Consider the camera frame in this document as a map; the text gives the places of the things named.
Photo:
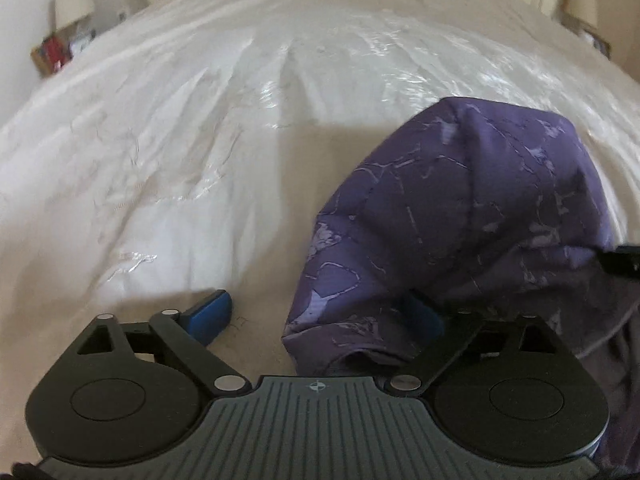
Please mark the cream satin bedspread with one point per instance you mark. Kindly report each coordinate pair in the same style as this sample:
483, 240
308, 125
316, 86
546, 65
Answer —
200, 135

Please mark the purple patterned hooded jacket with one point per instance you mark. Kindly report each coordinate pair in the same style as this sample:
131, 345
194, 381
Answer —
450, 200

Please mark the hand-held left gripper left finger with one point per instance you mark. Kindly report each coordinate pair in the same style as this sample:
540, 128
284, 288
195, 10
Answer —
209, 316

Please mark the cream table lamp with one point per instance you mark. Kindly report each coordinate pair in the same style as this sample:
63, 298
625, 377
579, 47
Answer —
74, 2
580, 0

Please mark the small white clock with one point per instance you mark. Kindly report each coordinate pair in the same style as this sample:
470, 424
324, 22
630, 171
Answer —
82, 42

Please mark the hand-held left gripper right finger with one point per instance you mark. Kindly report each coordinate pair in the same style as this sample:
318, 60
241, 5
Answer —
425, 322

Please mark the wooden photo frame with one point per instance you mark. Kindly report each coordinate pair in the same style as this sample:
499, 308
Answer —
599, 44

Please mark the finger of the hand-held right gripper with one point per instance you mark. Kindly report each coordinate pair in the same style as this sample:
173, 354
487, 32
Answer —
622, 260

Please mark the red picture frame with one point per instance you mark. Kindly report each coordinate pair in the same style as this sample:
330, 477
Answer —
49, 55

